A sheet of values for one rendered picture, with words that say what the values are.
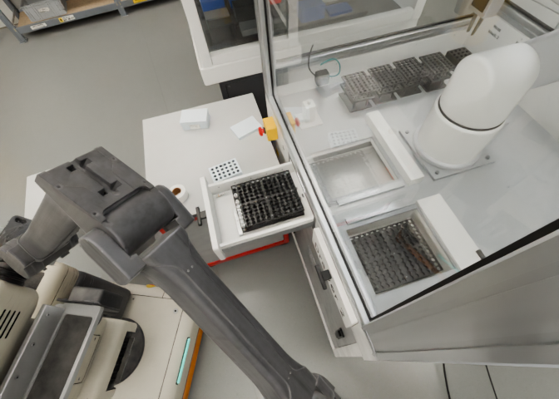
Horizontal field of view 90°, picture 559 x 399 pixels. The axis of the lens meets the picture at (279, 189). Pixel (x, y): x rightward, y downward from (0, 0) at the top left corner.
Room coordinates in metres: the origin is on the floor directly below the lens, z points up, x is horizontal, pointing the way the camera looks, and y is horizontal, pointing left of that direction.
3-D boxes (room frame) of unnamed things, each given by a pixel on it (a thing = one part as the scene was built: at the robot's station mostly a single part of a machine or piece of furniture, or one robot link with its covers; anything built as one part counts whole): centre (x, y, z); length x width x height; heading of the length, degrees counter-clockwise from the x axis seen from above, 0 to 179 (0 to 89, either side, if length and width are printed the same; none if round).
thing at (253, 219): (0.49, 0.05, 0.87); 0.22 x 0.18 x 0.06; 102
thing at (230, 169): (0.70, 0.22, 0.78); 0.12 x 0.08 x 0.04; 110
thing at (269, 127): (0.83, 0.01, 0.88); 0.07 x 0.05 x 0.07; 12
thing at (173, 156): (0.85, 0.31, 0.38); 0.62 x 0.58 x 0.76; 12
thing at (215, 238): (0.45, 0.25, 0.87); 0.29 x 0.02 x 0.11; 12
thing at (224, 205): (0.49, 0.04, 0.86); 0.40 x 0.26 x 0.06; 102
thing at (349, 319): (0.20, -0.13, 0.87); 0.29 x 0.02 x 0.11; 12
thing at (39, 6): (3.79, 2.50, 0.22); 0.40 x 0.30 x 0.17; 108
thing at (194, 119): (1.04, 0.37, 0.79); 0.13 x 0.09 x 0.05; 88
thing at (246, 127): (0.96, 0.13, 0.77); 0.13 x 0.09 x 0.02; 119
